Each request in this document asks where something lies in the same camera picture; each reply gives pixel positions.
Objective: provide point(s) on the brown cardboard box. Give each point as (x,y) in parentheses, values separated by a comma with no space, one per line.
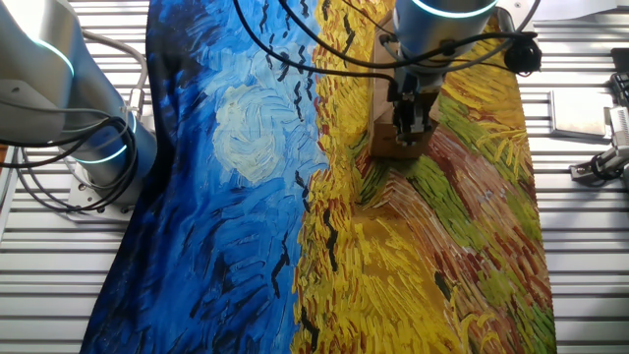
(385,145)

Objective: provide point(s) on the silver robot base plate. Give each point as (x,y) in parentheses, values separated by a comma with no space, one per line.
(78,196)

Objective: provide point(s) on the shiny metal plate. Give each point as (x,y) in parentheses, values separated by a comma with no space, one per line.
(577,113)

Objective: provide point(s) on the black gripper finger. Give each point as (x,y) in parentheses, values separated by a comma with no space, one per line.
(404,128)
(425,125)

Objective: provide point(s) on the silver ribbed camera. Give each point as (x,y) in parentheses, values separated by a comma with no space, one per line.
(620,125)

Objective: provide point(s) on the silver camera clamp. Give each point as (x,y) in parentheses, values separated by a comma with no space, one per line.
(585,172)

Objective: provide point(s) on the painted wheat field cloth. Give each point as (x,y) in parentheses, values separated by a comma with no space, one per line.
(221,221)

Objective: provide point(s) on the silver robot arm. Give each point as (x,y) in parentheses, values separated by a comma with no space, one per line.
(49,88)

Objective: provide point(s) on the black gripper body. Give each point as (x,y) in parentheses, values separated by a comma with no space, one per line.
(422,93)

